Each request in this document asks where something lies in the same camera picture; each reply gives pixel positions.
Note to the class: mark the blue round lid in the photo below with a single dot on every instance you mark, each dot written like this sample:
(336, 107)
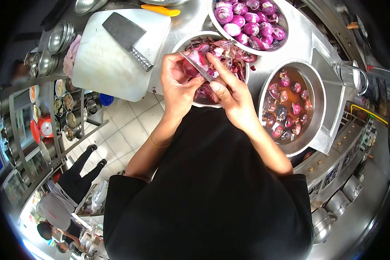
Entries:
(106, 99)

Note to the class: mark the person's right index finger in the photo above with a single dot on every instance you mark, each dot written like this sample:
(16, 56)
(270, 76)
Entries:
(221, 70)

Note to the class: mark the steel bowl for peels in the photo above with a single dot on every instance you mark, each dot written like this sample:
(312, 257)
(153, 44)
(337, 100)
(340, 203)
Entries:
(182, 42)

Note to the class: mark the steel colander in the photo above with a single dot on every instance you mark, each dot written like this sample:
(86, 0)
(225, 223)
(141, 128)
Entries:
(281, 19)

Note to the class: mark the yellow pipe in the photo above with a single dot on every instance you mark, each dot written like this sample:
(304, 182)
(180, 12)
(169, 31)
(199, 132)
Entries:
(367, 112)

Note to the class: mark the steel pot with water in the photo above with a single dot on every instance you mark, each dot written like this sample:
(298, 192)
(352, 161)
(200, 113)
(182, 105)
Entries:
(318, 97)

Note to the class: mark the stack of steel bowls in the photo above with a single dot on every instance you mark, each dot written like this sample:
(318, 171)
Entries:
(60, 37)
(45, 63)

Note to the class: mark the pink cloth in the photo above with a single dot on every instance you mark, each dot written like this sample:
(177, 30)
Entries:
(70, 58)

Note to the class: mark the steel cleaver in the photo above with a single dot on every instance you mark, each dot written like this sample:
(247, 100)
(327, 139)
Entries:
(123, 31)

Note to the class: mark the pile of red onion peels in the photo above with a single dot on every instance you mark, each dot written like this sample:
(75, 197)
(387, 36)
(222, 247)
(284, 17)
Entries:
(229, 52)

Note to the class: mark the clear glass jug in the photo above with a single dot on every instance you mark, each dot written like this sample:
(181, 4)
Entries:
(349, 76)

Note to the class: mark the person's left hand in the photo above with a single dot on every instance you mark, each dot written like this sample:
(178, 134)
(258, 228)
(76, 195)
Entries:
(175, 94)

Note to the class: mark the steel shelf with condiment containers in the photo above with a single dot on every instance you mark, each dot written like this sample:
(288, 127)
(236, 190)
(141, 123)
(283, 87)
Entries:
(65, 107)

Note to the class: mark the person's left fingers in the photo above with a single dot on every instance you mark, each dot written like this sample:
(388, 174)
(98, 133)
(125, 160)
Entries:
(174, 60)

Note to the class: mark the person's left thumb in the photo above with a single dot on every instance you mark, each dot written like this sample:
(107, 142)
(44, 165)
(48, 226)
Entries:
(193, 84)

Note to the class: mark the red kitchen scale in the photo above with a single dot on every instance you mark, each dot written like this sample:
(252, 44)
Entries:
(45, 126)

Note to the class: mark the white cutting board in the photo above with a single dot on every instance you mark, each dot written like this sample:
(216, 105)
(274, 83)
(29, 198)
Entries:
(104, 68)

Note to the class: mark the person's right thumb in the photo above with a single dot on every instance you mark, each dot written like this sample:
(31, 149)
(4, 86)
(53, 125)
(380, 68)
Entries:
(218, 92)

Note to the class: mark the person's body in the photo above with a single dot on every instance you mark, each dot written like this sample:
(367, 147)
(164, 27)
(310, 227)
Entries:
(211, 195)

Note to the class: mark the steel ladle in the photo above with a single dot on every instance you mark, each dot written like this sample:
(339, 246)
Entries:
(86, 6)

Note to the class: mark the soaking unpeeled onions group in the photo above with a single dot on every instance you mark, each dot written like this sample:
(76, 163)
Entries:
(284, 110)

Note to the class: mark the heap of peeled red onions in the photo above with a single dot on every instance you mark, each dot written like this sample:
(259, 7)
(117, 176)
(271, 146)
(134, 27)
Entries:
(247, 24)

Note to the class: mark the half-peeled red onion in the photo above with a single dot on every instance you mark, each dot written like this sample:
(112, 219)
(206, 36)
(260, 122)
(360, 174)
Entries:
(189, 70)

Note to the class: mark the steel cooking range with pots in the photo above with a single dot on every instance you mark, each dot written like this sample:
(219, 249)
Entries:
(338, 185)

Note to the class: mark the small steel paring knife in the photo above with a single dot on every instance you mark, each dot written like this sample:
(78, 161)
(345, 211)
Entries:
(198, 67)

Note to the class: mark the person's right hand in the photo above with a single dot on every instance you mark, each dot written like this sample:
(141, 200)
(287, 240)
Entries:
(237, 104)

